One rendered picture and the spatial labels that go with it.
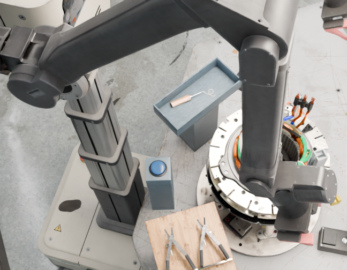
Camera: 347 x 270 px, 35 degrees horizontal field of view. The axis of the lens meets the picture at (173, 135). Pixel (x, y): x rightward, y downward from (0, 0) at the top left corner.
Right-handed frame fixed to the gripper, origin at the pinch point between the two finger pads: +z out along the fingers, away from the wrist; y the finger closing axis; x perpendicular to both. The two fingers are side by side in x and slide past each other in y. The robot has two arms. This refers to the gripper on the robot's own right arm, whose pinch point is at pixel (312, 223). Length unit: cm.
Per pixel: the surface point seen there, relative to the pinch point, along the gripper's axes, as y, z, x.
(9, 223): 11, 58, 172
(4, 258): -4, 60, 167
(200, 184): 24, 35, 55
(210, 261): -5.4, 17.5, 32.6
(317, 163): 23.3, 19.0, 10.4
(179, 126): 31, 11, 51
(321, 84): 71, 52, 30
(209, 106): 38, 12, 43
